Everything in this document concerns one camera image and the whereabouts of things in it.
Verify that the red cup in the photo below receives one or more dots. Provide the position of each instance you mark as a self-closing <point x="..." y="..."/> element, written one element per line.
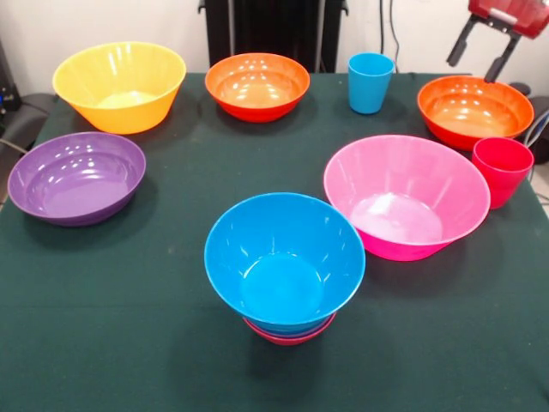
<point x="499" y="176"/>

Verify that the black device box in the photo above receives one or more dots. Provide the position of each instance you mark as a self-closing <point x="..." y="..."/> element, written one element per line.
<point x="7" y="90"/>

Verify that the large yellow bowl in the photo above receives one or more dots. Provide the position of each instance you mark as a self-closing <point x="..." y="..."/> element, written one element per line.
<point x="128" y="113"/>

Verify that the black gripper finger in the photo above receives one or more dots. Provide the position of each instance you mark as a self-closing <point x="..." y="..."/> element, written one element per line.
<point x="461" y="40"/>
<point x="502" y="60"/>

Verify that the small flat-bottomed blue bowl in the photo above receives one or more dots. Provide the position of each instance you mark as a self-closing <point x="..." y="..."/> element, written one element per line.
<point x="296" y="329"/>

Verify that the blue cup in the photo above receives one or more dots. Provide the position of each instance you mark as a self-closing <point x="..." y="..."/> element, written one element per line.
<point x="369" y="86"/>

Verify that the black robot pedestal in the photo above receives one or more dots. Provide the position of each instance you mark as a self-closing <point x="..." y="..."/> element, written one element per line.
<point x="274" y="34"/>

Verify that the large pink bowl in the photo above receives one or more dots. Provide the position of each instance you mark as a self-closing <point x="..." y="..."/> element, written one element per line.
<point x="407" y="193"/>

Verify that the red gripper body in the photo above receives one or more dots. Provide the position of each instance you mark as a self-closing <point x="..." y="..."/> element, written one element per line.
<point x="514" y="15"/>

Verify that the orange bowl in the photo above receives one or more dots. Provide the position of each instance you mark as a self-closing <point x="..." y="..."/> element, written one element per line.
<point x="257" y="92"/>
<point x="472" y="113"/>

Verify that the purple bowl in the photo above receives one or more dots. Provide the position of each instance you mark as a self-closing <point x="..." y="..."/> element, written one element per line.
<point x="73" y="189"/>

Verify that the grey padded seat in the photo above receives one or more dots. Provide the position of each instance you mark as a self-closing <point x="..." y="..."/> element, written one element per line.
<point x="30" y="113"/>

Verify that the small red bowl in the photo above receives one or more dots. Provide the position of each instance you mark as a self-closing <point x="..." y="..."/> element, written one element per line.
<point x="287" y="341"/>

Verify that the dark grey object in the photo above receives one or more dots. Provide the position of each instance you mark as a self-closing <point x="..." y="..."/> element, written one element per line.
<point x="538" y="107"/>

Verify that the deep blue bowl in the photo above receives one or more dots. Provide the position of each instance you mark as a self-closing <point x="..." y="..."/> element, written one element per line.
<point x="283" y="266"/>

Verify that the dark green table cloth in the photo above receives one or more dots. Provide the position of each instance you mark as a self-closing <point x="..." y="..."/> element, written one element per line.
<point x="128" y="343"/>

